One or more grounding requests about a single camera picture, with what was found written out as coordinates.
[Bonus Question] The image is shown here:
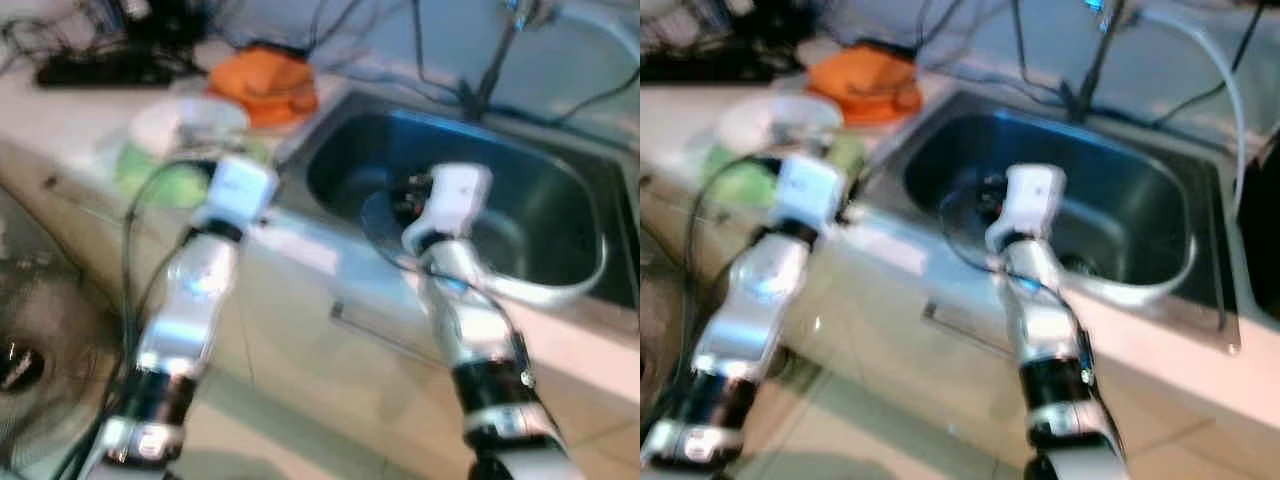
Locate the white bowl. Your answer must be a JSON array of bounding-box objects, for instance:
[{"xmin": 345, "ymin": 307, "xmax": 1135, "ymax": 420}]
[
  {"xmin": 130, "ymin": 95, "xmax": 251, "ymax": 156},
  {"xmin": 718, "ymin": 92, "xmax": 846, "ymax": 156}
]

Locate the green plate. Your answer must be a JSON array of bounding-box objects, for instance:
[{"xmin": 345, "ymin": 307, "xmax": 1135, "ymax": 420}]
[
  {"xmin": 110, "ymin": 130, "xmax": 276, "ymax": 211},
  {"xmin": 700, "ymin": 130, "xmax": 871, "ymax": 206}
]

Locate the stainless steel sink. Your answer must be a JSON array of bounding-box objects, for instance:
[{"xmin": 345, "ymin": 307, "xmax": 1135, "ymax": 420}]
[
  {"xmin": 275, "ymin": 88, "xmax": 641, "ymax": 311},
  {"xmin": 880, "ymin": 88, "xmax": 1246, "ymax": 351}
]

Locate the orange plate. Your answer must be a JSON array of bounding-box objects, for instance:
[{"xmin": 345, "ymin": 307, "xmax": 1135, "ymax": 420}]
[
  {"xmin": 205, "ymin": 85, "xmax": 321, "ymax": 129},
  {"xmin": 805, "ymin": 85, "xmax": 926, "ymax": 129}
]

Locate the chrome faucet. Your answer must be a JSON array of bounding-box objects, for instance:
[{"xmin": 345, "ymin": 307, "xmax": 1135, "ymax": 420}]
[
  {"xmin": 1060, "ymin": 0, "xmax": 1151, "ymax": 121},
  {"xmin": 455, "ymin": 0, "xmax": 561, "ymax": 121}
]

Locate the orange bowl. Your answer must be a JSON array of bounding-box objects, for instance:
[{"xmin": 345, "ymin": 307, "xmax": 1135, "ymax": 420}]
[
  {"xmin": 215, "ymin": 45, "xmax": 313, "ymax": 101},
  {"xmin": 812, "ymin": 42, "xmax": 916, "ymax": 101}
]

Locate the white sink cabinet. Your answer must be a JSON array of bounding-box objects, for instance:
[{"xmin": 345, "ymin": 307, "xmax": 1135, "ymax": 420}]
[
  {"xmin": 0, "ymin": 140, "xmax": 641, "ymax": 480},
  {"xmin": 640, "ymin": 140, "xmax": 1280, "ymax": 480}
]

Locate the black power adapter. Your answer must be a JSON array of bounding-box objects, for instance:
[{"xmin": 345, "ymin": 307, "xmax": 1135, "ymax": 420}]
[
  {"xmin": 715, "ymin": 0, "xmax": 811, "ymax": 46},
  {"xmin": 110, "ymin": 0, "xmax": 211, "ymax": 46}
]

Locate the black power strip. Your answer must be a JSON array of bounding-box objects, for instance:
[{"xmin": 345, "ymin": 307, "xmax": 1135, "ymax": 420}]
[
  {"xmin": 35, "ymin": 50, "xmax": 176, "ymax": 89},
  {"xmin": 640, "ymin": 50, "xmax": 771, "ymax": 86}
]

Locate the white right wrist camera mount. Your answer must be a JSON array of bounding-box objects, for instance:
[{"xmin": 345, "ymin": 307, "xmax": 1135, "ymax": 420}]
[
  {"xmin": 400, "ymin": 163, "xmax": 493, "ymax": 256},
  {"xmin": 985, "ymin": 163, "xmax": 1066, "ymax": 251}
]

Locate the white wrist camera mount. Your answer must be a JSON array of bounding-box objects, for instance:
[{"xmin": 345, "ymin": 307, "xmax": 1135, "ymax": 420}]
[
  {"xmin": 400, "ymin": 163, "xmax": 493, "ymax": 256},
  {"xmin": 200, "ymin": 155, "xmax": 281, "ymax": 236},
  {"xmin": 985, "ymin": 163, "xmax": 1066, "ymax": 251},
  {"xmin": 770, "ymin": 153, "xmax": 851, "ymax": 236}
]

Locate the silver cabinet handle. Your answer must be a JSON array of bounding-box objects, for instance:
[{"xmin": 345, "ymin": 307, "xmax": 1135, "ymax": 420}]
[
  {"xmin": 328, "ymin": 300, "xmax": 451, "ymax": 366},
  {"xmin": 920, "ymin": 300, "xmax": 1041, "ymax": 361}
]

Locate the black hanging cable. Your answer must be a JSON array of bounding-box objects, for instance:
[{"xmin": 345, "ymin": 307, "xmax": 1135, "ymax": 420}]
[
  {"xmin": 410, "ymin": 0, "xmax": 471, "ymax": 101},
  {"xmin": 1015, "ymin": 0, "xmax": 1076, "ymax": 101}
]

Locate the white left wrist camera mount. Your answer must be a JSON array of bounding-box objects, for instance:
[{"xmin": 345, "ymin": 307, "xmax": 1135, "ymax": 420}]
[
  {"xmin": 770, "ymin": 153, "xmax": 851, "ymax": 236},
  {"xmin": 200, "ymin": 155, "xmax": 281, "ymax": 236}
]

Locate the white faucet hose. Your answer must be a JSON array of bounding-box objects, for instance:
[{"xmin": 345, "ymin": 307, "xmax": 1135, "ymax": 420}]
[
  {"xmin": 1140, "ymin": 5, "xmax": 1251, "ymax": 216},
  {"xmin": 555, "ymin": 0, "xmax": 641, "ymax": 61}
]

